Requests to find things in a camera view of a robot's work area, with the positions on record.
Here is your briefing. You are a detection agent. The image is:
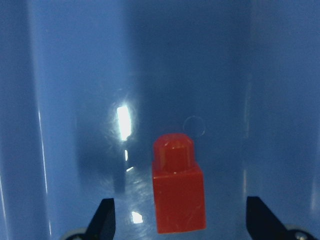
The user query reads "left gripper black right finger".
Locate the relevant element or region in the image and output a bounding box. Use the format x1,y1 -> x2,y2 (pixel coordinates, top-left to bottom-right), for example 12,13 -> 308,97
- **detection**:
245,196 -> 288,240

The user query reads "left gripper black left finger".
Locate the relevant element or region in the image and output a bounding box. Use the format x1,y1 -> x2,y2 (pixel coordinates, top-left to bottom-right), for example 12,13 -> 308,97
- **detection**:
84,198 -> 116,240

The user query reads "red block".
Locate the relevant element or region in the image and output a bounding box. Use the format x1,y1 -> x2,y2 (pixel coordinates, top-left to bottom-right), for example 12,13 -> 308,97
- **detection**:
152,133 -> 207,234

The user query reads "blue plastic tray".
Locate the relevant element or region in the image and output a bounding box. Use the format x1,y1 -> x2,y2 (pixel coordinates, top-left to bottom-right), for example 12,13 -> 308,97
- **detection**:
0,0 -> 320,240

